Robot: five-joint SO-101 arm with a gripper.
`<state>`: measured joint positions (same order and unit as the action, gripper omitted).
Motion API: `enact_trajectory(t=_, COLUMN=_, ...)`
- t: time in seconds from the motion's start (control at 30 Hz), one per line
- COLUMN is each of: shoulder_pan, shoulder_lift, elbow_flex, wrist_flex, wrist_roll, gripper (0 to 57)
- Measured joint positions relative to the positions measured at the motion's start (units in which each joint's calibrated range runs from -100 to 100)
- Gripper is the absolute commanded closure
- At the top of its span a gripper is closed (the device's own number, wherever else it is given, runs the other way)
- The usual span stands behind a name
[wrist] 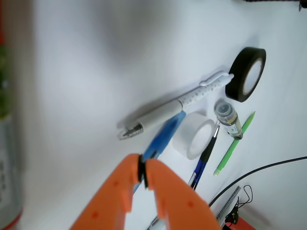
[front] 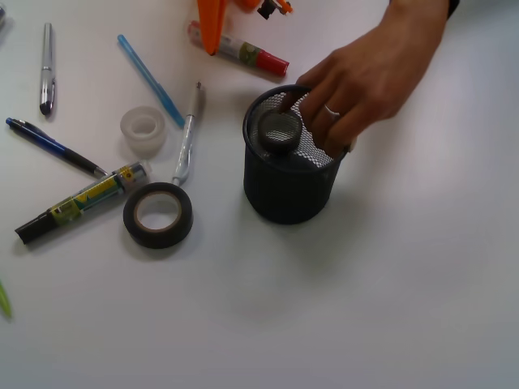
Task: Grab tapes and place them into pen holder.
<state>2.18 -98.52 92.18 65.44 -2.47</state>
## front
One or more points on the blue black ballpoint pen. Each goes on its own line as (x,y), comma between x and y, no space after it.
(44,141)

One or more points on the red green marker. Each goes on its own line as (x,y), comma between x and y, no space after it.
(251,55)

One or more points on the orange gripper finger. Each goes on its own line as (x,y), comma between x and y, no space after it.
(211,20)

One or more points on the black green marker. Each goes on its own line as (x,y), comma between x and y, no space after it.
(117,183)

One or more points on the large black tape roll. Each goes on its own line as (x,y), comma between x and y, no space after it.
(158,215)

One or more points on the silver metal pen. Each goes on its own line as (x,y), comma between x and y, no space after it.
(47,90)

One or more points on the person's bare hand with ring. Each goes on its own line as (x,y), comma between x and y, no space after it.
(370,79)

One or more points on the small black tape roll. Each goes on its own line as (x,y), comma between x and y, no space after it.
(279,133)

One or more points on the translucent white tape roll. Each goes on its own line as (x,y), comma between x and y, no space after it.
(143,129)

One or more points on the green pen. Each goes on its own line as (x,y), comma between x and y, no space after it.
(5,303)

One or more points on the black mesh pen holder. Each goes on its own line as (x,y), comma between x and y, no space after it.
(293,188)

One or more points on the white clear pen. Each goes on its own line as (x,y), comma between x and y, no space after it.
(184,159)

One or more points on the light blue pen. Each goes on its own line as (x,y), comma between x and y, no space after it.
(157,89)

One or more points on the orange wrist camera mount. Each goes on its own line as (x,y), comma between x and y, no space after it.
(266,7)

